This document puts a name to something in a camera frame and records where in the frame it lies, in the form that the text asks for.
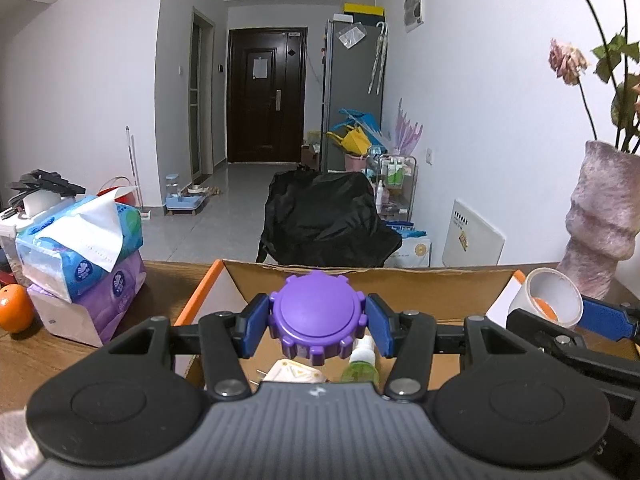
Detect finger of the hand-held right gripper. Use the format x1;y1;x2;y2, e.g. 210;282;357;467
582;297;640;345
506;309;640;386

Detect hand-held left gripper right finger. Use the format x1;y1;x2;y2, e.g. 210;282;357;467
365;292;525;403

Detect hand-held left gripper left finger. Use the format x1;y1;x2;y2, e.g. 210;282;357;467
114;294;268;402

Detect white paper cup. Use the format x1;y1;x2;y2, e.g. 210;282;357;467
507;267;585;330

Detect green spray bottle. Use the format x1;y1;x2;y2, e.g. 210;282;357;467
341;335;381;385

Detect cardboard box with orange rim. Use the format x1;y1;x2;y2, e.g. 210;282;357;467
172;259;531;391

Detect purple ridged lid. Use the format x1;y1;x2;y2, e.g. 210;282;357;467
268;270;368;366

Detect white packet with yellow triangle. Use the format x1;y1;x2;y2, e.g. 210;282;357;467
257;359;328;386

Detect white carton with yellow circle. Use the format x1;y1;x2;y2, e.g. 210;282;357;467
387;232;432;268

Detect pink textured vase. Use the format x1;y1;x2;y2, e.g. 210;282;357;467
556;140;640;301

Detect white flat board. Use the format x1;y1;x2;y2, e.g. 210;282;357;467
442;198;506;267

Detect black cloth cover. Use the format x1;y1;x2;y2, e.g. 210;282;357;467
256;170;403;268

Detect blue pet feeder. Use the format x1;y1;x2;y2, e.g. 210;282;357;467
164;173;210;216

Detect purple tissue pack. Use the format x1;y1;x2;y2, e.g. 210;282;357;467
27;252;147;348

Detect metal trolley cart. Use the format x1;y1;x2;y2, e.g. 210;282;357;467
367;154;418;226

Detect red basin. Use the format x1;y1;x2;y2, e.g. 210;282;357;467
96;176;138;206

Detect white mop stick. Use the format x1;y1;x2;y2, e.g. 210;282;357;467
125;126;151;218

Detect purple feather decoration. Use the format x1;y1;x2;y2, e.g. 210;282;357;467
392;98;425;156

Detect blue folded plastic item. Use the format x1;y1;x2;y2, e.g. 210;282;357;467
337;108;386;141

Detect dark brown entrance door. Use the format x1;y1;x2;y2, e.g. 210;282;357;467
227;27;307;163

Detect blue tissue pack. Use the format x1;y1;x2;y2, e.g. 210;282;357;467
15;194;143;303

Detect orange fruit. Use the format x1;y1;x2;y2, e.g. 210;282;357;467
0;284;37;334

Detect grey refrigerator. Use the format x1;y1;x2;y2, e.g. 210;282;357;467
321;19;388;173

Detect white appliance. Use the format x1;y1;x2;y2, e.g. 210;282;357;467
0;190;66;233

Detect black gadget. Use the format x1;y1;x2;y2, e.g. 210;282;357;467
10;169;87;196

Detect dried pink rose bouquet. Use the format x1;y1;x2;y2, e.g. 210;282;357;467
525;0;640;156

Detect white folded umbrella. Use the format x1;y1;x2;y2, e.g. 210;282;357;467
368;22;388;96

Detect yellow and black box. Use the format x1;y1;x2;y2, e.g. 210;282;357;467
342;2;386;23

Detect grey interior door frame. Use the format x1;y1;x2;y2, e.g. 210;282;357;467
189;6;216;186

